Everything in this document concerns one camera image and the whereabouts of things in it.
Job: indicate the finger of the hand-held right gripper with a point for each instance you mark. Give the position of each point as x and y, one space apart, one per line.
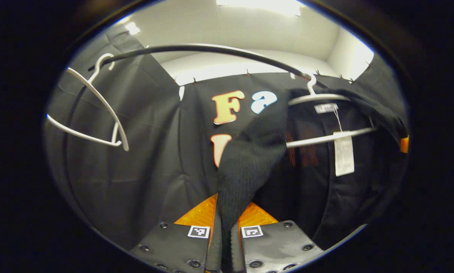
404 144

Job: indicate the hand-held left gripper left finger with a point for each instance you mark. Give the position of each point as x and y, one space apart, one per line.
173 246

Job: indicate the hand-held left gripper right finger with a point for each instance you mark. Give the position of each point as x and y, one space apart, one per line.
276 246

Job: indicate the black jacket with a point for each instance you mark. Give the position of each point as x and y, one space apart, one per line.
245 163

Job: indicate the white clothes hanger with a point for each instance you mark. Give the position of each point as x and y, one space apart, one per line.
314 140
125 142

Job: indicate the black backdrop cloth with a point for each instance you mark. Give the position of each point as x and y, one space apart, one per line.
135 170

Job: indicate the long ceiling light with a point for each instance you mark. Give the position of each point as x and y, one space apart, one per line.
257 5

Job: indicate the small ceiling light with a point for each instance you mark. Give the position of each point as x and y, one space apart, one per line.
132 28

